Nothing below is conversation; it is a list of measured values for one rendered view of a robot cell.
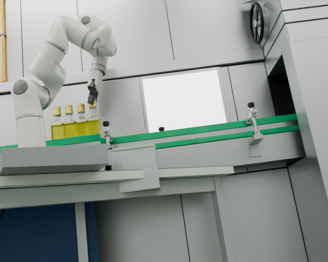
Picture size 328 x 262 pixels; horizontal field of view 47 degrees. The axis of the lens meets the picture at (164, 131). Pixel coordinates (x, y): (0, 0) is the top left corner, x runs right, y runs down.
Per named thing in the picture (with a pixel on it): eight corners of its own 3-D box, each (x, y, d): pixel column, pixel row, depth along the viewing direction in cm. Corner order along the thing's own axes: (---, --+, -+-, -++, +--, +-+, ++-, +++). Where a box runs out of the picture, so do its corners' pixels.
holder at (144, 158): (159, 177, 166) (157, 160, 168) (157, 167, 139) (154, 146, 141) (121, 182, 165) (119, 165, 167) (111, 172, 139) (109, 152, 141)
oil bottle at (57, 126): (67, 164, 177) (64, 121, 182) (64, 162, 171) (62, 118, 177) (55, 166, 176) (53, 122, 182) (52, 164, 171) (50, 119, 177)
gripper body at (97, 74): (92, 74, 191) (88, 94, 188) (88, 65, 181) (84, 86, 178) (106, 75, 191) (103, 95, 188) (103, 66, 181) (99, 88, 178)
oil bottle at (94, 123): (104, 159, 177) (100, 117, 183) (102, 157, 171) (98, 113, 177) (92, 161, 177) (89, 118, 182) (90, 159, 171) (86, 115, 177)
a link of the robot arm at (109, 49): (80, 40, 163) (90, 57, 184) (110, 44, 163) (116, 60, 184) (84, 22, 165) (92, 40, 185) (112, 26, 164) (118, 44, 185)
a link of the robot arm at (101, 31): (68, 50, 163) (98, 67, 161) (54, 30, 142) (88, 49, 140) (88, 20, 165) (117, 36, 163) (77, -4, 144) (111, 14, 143)
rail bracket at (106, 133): (115, 154, 170) (112, 128, 174) (109, 145, 154) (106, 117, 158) (109, 155, 170) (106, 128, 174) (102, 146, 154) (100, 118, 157)
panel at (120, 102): (229, 129, 193) (218, 68, 202) (230, 127, 190) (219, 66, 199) (55, 152, 191) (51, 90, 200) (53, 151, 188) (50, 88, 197)
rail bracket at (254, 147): (260, 156, 169) (250, 109, 175) (269, 148, 153) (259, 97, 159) (249, 158, 169) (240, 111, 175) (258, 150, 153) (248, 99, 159)
